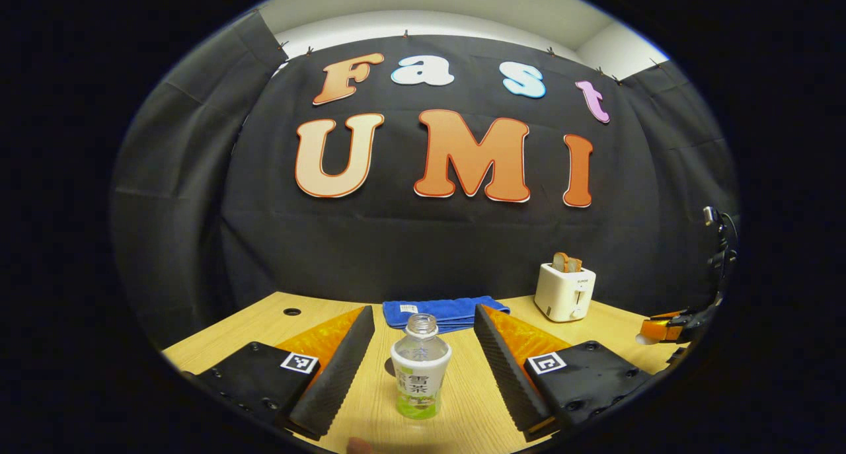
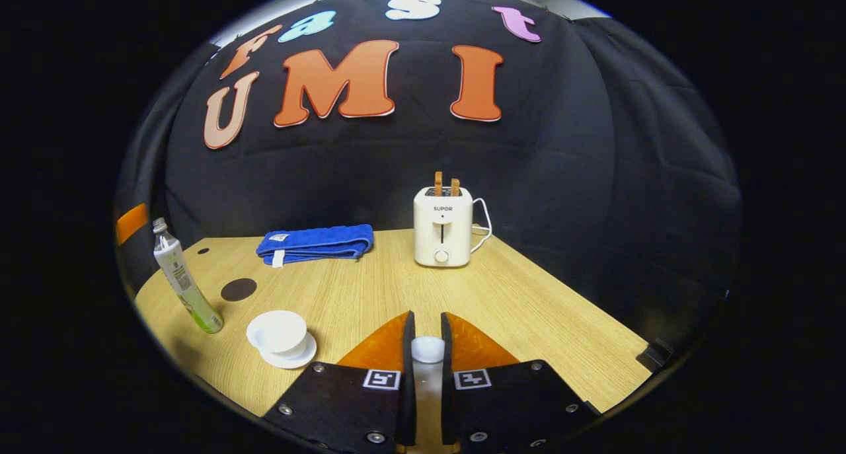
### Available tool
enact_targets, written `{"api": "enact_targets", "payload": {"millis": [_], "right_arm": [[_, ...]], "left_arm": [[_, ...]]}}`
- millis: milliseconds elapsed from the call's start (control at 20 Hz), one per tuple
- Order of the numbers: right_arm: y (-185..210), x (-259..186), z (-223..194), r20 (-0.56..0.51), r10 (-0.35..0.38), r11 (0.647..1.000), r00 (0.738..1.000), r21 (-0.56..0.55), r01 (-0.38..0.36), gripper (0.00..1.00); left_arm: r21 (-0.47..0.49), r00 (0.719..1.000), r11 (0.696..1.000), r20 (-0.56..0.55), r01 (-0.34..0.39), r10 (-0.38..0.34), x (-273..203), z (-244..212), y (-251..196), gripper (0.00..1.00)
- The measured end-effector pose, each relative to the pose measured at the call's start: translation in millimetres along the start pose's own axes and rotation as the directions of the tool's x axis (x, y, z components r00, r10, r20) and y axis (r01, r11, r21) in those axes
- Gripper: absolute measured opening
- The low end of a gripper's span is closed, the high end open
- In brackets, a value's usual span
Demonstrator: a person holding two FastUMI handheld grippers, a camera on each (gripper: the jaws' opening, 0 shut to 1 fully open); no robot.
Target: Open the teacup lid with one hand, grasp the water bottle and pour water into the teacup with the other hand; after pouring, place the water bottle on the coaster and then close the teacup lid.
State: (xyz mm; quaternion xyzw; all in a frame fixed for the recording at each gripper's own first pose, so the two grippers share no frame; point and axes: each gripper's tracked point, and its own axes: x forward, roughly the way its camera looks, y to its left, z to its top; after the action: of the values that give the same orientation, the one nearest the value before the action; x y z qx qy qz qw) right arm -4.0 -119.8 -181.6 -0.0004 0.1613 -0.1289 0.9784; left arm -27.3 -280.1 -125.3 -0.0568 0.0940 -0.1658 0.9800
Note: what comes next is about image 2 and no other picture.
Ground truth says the clear water bottle green label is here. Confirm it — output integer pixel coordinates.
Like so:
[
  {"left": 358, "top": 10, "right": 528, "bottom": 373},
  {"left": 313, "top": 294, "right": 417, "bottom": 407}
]
[{"left": 153, "top": 217, "right": 224, "bottom": 334}]

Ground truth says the white toaster cable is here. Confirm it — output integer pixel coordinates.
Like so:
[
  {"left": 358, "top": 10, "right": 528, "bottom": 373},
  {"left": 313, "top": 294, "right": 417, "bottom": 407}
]
[{"left": 471, "top": 198, "right": 493, "bottom": 253}]

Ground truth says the dark round coaster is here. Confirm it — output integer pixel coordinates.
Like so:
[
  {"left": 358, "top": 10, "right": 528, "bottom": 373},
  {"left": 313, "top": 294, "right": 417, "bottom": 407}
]
[{"left": 220, "top": 278, "right": 258, "bottom": 302}]

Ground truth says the small black block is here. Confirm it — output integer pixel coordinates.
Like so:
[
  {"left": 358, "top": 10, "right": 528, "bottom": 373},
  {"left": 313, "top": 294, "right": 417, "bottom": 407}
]
[{"left": 636, "top": 338, "right": 676, "bottom": 373}]

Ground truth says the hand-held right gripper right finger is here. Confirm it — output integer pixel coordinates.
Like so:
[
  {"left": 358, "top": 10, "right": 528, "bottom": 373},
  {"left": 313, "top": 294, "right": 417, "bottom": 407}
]
[{"left": 441, "top": 312, "right": 599, "bottom": 454}]

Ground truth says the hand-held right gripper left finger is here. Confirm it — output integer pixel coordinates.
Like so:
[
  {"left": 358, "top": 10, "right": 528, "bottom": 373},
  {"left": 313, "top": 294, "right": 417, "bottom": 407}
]
[{"left": 263, "top": 311, "right": 417, "bottom": 454}]

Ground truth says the white saucer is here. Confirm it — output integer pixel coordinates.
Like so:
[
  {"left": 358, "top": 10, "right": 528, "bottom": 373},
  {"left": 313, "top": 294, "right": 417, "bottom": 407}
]
[{"left": 258, "top": 332, "right": 318, "bottom": 370}]

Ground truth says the white teacup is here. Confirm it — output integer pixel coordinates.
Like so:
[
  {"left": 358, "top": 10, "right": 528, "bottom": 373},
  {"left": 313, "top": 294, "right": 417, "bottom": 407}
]
[{"left": 246, "top": 310, "right": 308, "bottom": 361}]

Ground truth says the folded blue towel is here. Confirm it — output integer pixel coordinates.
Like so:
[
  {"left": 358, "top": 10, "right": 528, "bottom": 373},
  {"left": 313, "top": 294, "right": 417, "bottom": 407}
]
[{"left": 256, "top": 224, "right": 375, "bottom": 268}]

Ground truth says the cream white toaster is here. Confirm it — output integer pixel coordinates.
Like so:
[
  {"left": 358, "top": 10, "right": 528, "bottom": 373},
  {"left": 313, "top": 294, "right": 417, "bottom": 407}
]
[{"left": 414, "top": 186, "right": 474, "bottom": 268}]

